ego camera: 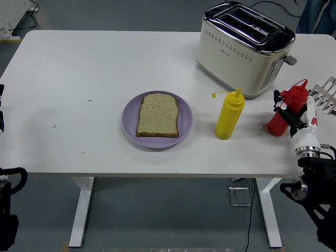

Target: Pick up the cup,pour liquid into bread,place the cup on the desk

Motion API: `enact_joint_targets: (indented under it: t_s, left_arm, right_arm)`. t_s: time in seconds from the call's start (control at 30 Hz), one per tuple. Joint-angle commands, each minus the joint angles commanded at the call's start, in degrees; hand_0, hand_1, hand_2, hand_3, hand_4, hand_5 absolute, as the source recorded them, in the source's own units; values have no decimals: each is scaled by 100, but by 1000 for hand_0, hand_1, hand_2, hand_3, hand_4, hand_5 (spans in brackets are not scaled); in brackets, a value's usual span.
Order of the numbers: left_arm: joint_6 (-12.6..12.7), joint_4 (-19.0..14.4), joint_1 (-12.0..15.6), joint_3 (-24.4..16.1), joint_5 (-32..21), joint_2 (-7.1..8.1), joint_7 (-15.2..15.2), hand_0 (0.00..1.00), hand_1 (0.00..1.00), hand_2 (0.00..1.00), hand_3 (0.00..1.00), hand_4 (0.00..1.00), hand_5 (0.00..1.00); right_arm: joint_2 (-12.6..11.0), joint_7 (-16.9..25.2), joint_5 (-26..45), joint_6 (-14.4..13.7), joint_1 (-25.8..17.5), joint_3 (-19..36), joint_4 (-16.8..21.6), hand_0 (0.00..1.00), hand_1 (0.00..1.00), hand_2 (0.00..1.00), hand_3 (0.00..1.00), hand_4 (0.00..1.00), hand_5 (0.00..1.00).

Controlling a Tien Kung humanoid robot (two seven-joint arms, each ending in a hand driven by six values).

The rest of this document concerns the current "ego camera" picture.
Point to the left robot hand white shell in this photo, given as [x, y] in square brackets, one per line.
[1, 120]

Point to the slice of bread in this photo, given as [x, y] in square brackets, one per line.
[158, 115]

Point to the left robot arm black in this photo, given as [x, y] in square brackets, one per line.
[8, 210]

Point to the purple round plate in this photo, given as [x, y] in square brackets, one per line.
[183, 105]

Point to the cream two-slot toaster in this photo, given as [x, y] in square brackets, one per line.
[236, 65]

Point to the yellow squeeze bottle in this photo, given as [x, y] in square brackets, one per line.
[229, 115]

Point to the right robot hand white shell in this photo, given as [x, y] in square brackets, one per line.
[305, 137]

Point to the red squeeze bottle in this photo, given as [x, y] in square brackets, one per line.
[296, 101]

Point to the metal floor socket plate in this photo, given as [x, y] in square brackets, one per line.
[239, 196]

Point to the white table leg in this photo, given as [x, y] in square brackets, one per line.
[81, 210]
[270, 210]

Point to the white equipment housing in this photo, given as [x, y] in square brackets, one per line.
[13, 15]

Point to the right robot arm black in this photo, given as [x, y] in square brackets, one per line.
[317, 183]

